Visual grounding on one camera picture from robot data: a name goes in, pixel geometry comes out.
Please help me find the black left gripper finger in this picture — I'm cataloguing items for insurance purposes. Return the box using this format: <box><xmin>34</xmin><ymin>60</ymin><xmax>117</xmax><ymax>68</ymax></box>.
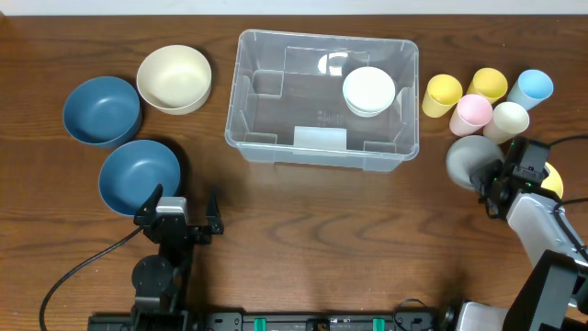
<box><xmin>206</xmin><ymin>189</ymin><xmax>221</xmax><ymax>226</ymax></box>
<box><xmin>135</xmin><ymin>184</ymin><xmax>164</xmax><ymax>217</ymax></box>

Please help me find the grey small bowl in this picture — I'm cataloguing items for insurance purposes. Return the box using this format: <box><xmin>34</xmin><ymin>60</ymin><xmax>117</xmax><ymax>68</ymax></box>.
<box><xmin>446</xmin><ymin>135</ymin><xmax>504</xmax><ymax>191</ymax></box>

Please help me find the yellow small bowl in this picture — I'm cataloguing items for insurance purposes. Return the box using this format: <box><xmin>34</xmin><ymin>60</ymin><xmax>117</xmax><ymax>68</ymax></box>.
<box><xmin>541</xmin><ymin>163</ymin><xmax>564</xmax><ymax>199</ymax></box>

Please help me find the cream white plastic cup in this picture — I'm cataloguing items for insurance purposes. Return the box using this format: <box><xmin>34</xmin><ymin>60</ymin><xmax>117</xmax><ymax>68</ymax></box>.
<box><xmin>483</xmin><ymin>101</ymin><xmax>530</xmax><ymax>144</ymax></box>

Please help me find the pink plastic cup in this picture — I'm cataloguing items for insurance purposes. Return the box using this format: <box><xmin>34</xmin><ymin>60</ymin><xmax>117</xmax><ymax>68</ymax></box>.
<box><xmin>449</xmin><ymin>94</ymin><xmax>493</xmax><ymax>137</ymax></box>

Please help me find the yellow cup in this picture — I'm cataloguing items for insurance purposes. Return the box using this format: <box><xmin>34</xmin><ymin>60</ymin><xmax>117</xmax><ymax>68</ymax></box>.
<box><xmin>422</xmin><ymin>74</ymin><xmax>463</xmax><ymax>118</ymax></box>
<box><xmin>467</xmin><ymin>67</ymin><xmax>508</xmax><ymax>104</ymax></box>

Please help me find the clear plastic storage container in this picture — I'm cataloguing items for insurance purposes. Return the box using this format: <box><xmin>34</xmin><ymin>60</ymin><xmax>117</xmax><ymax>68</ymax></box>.
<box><xmin>225</xmin><ymin>29</ymin><xmax>419</xmax><ymax>172</ymax></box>

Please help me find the white small bowl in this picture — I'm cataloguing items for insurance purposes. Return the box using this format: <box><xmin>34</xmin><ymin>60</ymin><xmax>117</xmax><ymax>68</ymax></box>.
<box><xmin>342</xmin><ymin>66</ymin><xmax>396</xmax><ymax>118</ymax></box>

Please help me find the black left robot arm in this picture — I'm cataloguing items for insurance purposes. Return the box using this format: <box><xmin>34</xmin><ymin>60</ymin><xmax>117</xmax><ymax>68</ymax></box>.
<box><xmin>130</xmin><ymin>185</ymin><xmax>224</xmax><ymax>331</ymax></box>

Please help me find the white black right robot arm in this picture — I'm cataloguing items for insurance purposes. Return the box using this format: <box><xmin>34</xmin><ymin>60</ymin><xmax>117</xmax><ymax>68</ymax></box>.
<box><xmin>444</xmin><ymin>156</ymin><xmax>587</xmax><ymax>330</ymax></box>

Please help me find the dark blue bowl front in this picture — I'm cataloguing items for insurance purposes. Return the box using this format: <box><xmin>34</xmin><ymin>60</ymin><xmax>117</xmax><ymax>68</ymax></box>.
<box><xmin>98</xmin><ymin>140</ymin><xmax>182</xmax><ymax>216</ymax></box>

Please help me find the dark blue bowl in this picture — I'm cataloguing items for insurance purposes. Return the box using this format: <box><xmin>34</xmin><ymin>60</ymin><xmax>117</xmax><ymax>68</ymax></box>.
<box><xmin>62</xmin><ymin>76</ymin><xmax>142</xmax><ymax>148</ymax></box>
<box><xmin>98</xmin><ymin>140</ymin><xmax>182</xmax><ymax>216</ymax></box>

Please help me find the light blue plastic cup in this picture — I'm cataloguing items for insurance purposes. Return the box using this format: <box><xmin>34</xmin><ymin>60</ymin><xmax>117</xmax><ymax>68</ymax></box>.
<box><xmin>506</xmin><ymin>69</ymin><xmax>554</xmax><ymax>110</ymax></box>

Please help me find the dark blue bowl rear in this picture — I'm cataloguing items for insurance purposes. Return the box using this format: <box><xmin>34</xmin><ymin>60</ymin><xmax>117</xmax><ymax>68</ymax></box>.
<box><xmin>62</xmin><ymin>76</ymin><xmax>142</xmax><ymax>148</ymax></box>

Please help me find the cream large bowl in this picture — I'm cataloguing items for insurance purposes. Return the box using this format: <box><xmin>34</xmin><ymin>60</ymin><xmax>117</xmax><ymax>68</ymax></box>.
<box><xmin>136</xmin><ymin>45</ymin><xmax>212</xmax><ymax>115</ymax></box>

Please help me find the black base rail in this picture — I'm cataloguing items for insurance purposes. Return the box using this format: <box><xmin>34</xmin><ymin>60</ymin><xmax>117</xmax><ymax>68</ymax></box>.
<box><xmin>87</xmin><ymin>309</ymin><xmax>457</xmax><ymax>331</ymax></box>

